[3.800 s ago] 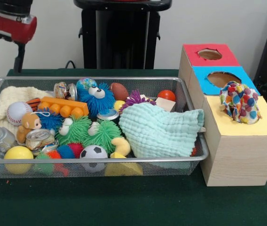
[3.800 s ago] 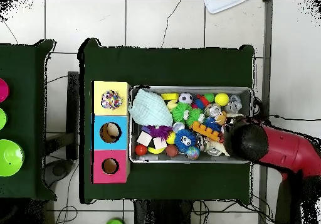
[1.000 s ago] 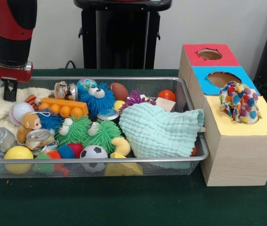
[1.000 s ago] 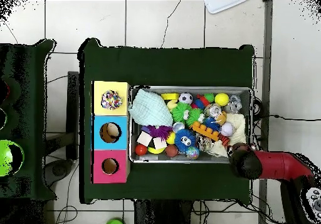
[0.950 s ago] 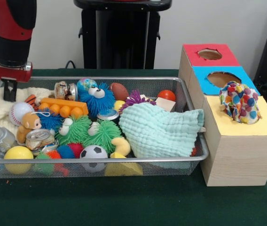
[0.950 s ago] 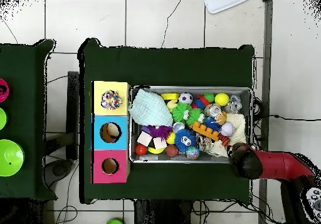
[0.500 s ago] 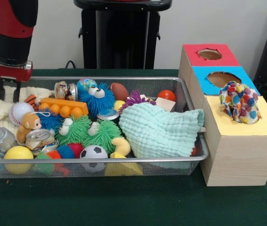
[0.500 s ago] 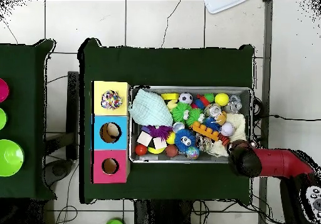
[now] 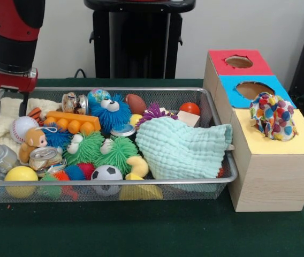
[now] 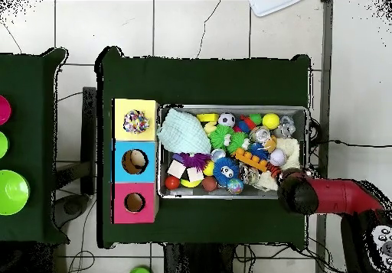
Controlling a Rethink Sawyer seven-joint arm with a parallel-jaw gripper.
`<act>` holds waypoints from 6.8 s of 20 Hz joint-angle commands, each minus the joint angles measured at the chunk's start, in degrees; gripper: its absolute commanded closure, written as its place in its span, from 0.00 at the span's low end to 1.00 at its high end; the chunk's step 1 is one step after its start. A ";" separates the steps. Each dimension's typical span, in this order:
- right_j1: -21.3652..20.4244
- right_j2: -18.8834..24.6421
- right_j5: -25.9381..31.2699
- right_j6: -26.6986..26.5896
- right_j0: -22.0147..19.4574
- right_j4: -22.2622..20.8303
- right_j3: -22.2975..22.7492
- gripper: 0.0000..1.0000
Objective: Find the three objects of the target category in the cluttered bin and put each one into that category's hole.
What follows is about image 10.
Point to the mint green cloth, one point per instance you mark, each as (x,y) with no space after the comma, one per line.
(183,132)

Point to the blue spiky toy with eyes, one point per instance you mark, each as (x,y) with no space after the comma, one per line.
(219,166)

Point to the polka dot cloth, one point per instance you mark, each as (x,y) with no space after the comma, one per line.
(136,121)

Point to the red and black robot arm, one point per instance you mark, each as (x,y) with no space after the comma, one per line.
(337,195)

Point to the wooden box with three holes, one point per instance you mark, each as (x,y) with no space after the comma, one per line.
(144,190)

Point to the shallow silver mesh bin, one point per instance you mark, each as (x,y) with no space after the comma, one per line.
(301,114)

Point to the purple spiky toy with eyes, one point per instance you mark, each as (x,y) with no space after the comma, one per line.
(194,159)

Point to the green spiky rubber ball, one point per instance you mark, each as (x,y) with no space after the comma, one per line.
(220,136)

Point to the small soccer ball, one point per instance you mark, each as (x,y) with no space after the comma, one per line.
(226,119)

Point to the green spiky toy with eyes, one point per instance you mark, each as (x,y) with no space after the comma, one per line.
(237,141)

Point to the orange plastic building brick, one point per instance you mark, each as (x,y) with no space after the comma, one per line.
(251,159)

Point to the dark green tablecloth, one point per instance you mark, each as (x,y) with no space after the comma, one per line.
(199,77)
(30,80)

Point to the yellow ball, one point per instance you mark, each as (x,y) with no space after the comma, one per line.
(271,121)

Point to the white baseball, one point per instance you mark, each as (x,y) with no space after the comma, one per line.
(278,157)

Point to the black stand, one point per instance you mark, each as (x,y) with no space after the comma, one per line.
(89,132)

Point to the grey rounded stand foot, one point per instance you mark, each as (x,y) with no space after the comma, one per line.
(72,207)

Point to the white tray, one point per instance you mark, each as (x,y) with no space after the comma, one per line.
(269,7)

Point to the large green bowl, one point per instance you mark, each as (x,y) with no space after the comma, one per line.
(12,193)

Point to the small green bowl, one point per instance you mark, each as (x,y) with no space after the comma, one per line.
(2,144)

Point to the pink bowl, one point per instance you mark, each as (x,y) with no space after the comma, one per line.
(3,110)

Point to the grey metal post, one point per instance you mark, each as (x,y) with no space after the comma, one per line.
(324,40)

